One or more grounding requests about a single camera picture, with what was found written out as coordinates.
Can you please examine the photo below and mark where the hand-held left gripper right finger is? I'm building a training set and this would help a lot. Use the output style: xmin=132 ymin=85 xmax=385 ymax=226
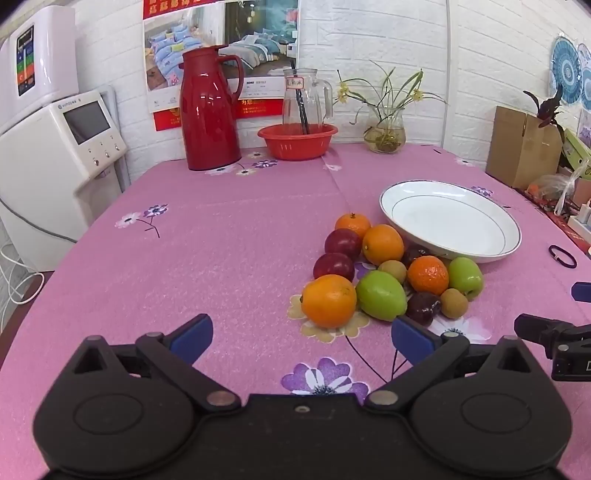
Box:
xmin=365 ymin=316 xmax=532 ymax=411

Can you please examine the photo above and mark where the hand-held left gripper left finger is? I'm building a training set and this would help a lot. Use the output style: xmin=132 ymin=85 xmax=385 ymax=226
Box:
xmin=69 ymin=314 xmax=242 ymax=412

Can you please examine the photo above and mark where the dark red plum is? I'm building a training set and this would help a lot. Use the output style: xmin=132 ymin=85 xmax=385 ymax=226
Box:
xmin=401 ymin=244 xmax=435 ymax=268
xmin=406 ymin=292 xmax=443 ymax=328

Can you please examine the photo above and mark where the green apple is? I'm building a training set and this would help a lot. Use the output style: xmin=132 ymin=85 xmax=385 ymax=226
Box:
xmin=447 ymin=257 xmax=484 ymax=302
xmin=355 ymin=270 xmax=408 ymax=322

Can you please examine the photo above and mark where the brown kiwi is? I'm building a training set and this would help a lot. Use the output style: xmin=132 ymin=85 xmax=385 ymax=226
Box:
xmin=440 ymin=288 xmax=469 ymax=319
xmin=378 ymin=260 xmax=407 ymax=284

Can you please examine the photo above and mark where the tangerine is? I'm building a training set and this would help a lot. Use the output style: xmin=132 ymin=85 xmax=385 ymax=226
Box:
xmin=335 ymin=212 xmax=371 ymax=240
xmin=407 ymin=255 xmax=450 ymax=296

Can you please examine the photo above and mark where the orange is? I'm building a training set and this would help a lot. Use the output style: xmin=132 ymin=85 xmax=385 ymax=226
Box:
xmin=301 ymin=274 xmax=358 ymax=329
xmin=362 ymin=224 xmax=405 ymax=266

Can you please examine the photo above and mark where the red apple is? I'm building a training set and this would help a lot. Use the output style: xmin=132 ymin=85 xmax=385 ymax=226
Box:
xmin=313 ymin=252 xmax=355 ymax=282
xmin=324 ymin=228 xmax=363 ymax=260

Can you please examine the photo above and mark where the white plate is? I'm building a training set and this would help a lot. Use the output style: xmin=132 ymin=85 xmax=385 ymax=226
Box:
xmin=379 ymin=181 xmax=522 ymax=264

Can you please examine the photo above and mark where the white power strip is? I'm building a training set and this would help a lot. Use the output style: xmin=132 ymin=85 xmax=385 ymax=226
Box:
xmin=567 ymin=203 xmax=591 ymax=247

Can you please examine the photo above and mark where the pink floral tablecloth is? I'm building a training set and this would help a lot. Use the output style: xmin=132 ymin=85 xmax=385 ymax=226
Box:
xmin=0 ymin=142 xmax=587 ymax=480

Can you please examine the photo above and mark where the clear plastic bag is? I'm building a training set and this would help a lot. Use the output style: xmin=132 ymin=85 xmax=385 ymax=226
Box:
xmin=526 ymin=161 xmax=589 ymax=216

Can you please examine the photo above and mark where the green box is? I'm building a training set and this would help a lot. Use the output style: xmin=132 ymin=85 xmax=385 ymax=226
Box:
xmin=561 ymin=129 xmax=591 ymax=182

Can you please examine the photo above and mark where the cardboard box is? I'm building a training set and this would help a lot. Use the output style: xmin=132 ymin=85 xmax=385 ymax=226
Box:
xmin=486 ymin=106 xmax=565 ymax=190

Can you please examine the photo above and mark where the purple leaf plant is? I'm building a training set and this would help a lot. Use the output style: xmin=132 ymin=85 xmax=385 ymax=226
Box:
xmin=523 ymin=85 xmax=566 ymax=141

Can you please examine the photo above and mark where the glass vase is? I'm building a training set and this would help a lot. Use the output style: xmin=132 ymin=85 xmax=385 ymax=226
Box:
xmin=364 ymin=107 xmax=406 ymax=154

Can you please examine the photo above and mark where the white machine with screen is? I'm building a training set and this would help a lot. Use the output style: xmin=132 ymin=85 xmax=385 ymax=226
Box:
xmin=0 ymin=90 xmax=129 ymax=273

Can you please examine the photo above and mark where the red plastic basket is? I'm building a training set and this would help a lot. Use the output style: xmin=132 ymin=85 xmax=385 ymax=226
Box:
xmin=257 ymin=124 xmax=339 ymax=161

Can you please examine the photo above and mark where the large blue patterned plate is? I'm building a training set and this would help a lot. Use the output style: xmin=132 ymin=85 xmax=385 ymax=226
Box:
xmin=549 ymin=36 xmax=583 ymax=104

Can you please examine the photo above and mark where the red thermos jug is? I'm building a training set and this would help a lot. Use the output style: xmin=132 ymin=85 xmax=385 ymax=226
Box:
xmin=179 ymin=45 xmax=245 ymax=171

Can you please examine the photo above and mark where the green flowering plant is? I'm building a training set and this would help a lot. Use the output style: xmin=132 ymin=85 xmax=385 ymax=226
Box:
xmin=333 ymin=60 xmax=448 ymax=126

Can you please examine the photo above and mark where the black stirring stick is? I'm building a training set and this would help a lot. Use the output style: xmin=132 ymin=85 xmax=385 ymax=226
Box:
xmin=294 ymin=88 xmax=310 ymax=136

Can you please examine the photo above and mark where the glass pitcher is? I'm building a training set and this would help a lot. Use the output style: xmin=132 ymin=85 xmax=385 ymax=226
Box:
xmin=281 ymin=68 xmax=334 ymax=134

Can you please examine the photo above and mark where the white water purifier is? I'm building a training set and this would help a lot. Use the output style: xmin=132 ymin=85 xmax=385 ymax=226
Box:
xmin=0 ymin=7 xmax=80 ymax=124

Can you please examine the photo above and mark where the dark hair tie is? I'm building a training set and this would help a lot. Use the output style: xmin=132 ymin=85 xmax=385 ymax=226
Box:
xmin=549 ymin=244 xmax=578 ymax=268

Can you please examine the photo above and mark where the white cable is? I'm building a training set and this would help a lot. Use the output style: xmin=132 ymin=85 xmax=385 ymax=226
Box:
xmin=0 ymin=244 xmax=45 ymax=306

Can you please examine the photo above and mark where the grey cable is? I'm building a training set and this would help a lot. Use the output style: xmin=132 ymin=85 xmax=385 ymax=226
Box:
xmin=0 ymin=198 xmax=78 ymax=244

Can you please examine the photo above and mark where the white wall conduit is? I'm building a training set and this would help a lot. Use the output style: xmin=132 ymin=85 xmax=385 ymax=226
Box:
xmin=440 ymin=0 xmax=452 ymax=148

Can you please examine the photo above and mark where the wall poster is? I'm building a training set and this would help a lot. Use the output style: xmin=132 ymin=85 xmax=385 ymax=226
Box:
xmin=142 ymin=0 xmax=300 ymax=133

